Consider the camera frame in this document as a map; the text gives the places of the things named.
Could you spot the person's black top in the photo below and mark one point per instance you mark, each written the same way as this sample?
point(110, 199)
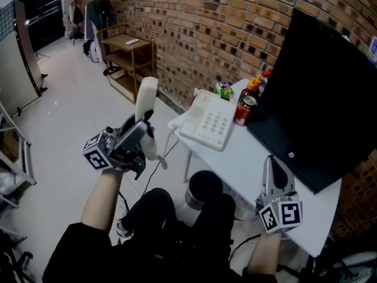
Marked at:
point(117, 258)

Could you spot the person's right forearm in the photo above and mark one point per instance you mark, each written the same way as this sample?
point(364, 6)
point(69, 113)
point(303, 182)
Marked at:
point(265, 253)

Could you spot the white leaning board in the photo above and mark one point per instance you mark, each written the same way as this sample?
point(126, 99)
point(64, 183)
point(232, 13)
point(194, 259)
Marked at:
point(14, 69)

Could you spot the metal storage rack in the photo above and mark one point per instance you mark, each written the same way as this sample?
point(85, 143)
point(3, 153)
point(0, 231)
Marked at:
point(17, 158)

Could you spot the black tripod stand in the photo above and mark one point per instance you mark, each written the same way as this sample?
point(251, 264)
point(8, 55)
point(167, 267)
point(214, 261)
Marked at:
point(11, 261)

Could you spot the black cabinet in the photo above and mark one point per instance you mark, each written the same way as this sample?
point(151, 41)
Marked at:
point(44, 13)

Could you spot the white table leg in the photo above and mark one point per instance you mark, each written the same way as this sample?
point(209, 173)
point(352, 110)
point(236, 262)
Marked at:
point(187, 165)

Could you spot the person's white shoe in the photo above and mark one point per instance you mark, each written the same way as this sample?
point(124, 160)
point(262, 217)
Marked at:
point(122, 220)

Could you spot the blue wall sign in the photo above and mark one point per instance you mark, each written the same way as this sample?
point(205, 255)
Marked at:
point(373, 47)

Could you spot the person's left forearm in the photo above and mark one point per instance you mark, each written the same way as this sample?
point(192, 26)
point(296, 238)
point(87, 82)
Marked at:
point(101, 199)

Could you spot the metal bin with black liner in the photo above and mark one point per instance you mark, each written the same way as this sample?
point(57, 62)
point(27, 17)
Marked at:
point(203, 184)

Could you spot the coat rack with clothes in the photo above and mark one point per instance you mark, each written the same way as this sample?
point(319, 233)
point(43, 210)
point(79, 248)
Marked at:
point(100, 13)

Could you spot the wooden shelf cart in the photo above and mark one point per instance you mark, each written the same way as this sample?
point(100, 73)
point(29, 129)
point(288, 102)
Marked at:
point(126, 60)

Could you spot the person's left leg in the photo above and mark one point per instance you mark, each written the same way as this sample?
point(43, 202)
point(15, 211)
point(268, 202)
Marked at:
point(150, 211)

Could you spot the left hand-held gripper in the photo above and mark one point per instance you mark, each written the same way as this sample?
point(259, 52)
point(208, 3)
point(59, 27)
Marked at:
point(97, 155)

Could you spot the white telephone base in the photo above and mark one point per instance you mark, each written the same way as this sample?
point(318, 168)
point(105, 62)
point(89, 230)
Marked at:
point(210, 119)

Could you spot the person's right leg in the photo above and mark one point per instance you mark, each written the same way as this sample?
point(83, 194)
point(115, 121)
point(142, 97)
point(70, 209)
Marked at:
point(216, 217)

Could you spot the yellow cap sauce bottle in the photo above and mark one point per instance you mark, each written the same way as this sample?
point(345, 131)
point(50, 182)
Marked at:
point(250, 88)

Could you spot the green snack packet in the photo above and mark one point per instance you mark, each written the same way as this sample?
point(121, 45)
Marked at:
point(225, 90)

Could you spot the red cap sauce bottle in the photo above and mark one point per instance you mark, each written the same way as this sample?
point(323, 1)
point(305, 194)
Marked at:
point(265, 80)

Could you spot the white remote control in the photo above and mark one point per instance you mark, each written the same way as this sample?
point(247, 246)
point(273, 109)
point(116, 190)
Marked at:
point(132, 42)

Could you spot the black hanging bag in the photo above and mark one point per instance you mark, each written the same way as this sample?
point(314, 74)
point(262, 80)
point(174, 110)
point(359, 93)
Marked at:
point(78, 15)

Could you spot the red drink can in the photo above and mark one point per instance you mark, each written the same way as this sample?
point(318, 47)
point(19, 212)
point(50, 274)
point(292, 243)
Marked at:
point(245, 111)

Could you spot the person's leg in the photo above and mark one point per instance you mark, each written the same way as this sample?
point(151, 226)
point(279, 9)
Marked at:
point(150, 211)
point(216, 217)

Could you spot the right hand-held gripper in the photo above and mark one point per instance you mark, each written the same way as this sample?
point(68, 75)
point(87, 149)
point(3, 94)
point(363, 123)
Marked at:
point(281, 214)

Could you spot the large black monitor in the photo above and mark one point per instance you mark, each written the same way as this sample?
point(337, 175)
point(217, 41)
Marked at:
point(318, 99)

